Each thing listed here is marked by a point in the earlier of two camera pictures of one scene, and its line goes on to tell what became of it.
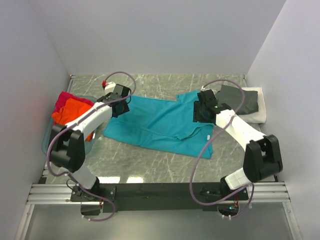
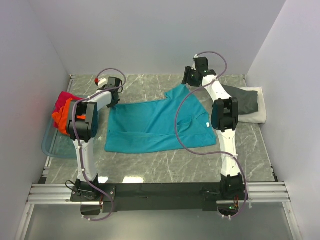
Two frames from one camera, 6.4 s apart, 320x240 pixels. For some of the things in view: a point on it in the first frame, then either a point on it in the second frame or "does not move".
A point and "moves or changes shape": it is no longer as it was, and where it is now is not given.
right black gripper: x=196 y=117 -> x=188 y=70
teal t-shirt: x=164 y=125 moves or changes shape
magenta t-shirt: x=63 y=98 does not move
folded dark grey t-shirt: x=233 y=96 does not move
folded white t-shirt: x=260 y=116 does not move
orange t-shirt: x=67 y=113 does not move
